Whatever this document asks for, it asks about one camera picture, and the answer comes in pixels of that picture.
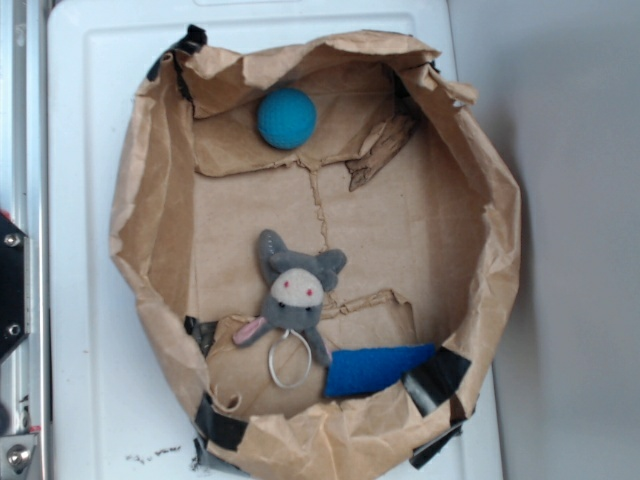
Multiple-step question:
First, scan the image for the gray plush animal toy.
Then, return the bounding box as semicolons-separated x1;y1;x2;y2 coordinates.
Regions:
232;229;347;367

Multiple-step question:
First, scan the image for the brown paper bag bin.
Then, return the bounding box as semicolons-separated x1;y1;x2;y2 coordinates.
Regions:
110;28;521;479

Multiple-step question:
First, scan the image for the teal foam ball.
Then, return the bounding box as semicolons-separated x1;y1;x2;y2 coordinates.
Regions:
257;88;317;150

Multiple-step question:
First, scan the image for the blue felt cloth piece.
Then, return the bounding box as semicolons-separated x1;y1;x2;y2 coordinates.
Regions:
324;343;436;398

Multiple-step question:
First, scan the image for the white plastic tray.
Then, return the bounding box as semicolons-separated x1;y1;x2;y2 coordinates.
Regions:
46;0;505;480

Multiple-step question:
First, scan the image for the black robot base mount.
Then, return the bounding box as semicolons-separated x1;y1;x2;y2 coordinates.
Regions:
0;210;30;363

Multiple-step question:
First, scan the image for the aluminium frame rail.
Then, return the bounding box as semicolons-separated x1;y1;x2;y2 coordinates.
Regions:
1;1;53;479

